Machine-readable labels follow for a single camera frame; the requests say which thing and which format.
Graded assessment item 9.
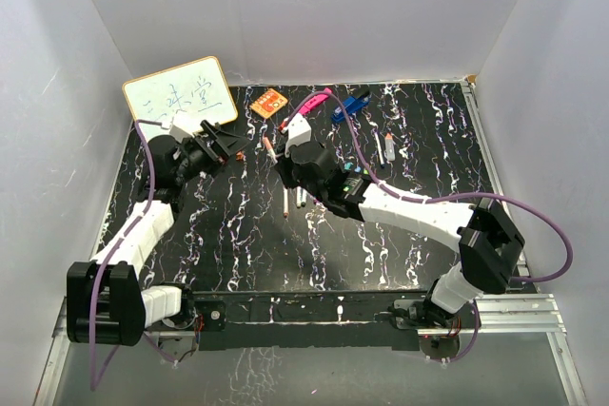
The thick orange highlighter pen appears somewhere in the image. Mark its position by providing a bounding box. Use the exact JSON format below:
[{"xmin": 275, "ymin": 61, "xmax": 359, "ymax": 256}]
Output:
[{"xmin": 384, "ymin": 133, "xmax": 396, "ymax": 162}]

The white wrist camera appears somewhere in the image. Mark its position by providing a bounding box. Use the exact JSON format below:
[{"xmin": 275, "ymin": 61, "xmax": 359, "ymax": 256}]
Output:
[
  {"xmin": 161, "ymin": 112, "xmax": 200, "ymax": 142},
  {"xmin": 281, "ymin": 113, "xmax": 311, "ymax": 157}
]

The red orange marker pen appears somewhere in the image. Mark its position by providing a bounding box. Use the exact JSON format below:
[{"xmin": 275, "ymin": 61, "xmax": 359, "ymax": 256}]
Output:
[{"xmin": 263, "ymin": 137, "xmax": 277, "ymax": 164}]

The blue stapler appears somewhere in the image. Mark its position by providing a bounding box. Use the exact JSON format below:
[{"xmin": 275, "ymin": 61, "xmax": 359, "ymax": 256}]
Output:
[{"xmin": 331, "ymin": 87, "xmax": 370, "ymax": 124}]

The small whiteboard with writing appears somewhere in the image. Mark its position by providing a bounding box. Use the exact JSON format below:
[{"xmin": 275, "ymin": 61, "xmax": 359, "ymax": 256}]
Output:
[{"xmin": 123, "ymin": 56, "xmax": 238, "ymax": 140}]

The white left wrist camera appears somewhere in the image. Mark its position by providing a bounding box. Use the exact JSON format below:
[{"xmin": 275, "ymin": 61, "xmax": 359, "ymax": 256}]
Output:
[{"xmin": 161, "ymin": 112, "xmax": 200, "ymax": 142}]

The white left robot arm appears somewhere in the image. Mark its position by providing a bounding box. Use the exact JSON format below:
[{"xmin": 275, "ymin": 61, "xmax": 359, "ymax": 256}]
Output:
[{"xmin": 67, "ymin": 120, "xmax": 248, "ymax": 346}]

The yellow orange marker pen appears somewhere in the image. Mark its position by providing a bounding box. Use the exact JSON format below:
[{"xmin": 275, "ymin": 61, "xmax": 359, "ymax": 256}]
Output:
[{"xmin": 283, "ymin": 187, "xmax": 289, "ymax": 219}]

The pink clip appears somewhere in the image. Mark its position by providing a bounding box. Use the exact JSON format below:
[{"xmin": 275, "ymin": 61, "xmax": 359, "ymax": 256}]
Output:
[{"xmin": 298, "ymin": 87, "xmax": 332, "ymax": 116}]

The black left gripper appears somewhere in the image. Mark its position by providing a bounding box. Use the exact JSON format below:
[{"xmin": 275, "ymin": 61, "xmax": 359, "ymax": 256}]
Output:
[{"xmin": 174, "ymin": 122, "xmax": 251, "ymax": 185}]

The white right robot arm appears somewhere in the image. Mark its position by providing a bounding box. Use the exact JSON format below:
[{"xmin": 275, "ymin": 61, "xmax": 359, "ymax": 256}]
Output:
[{"xmin": 275, "ymin": 141, "xmax": 524, "ymax": 327}]

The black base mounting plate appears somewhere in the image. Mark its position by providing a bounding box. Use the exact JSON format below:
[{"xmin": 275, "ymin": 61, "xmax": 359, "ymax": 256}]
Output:
[{"xmin": 142, "ymin": 289, "xmax": 481, "ymax": 353}]

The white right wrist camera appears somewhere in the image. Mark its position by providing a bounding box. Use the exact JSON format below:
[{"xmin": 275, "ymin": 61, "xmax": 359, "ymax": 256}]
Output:
[{"xmin": 281, "ymin": 113, "xmax": 311, "ymax": 157}]

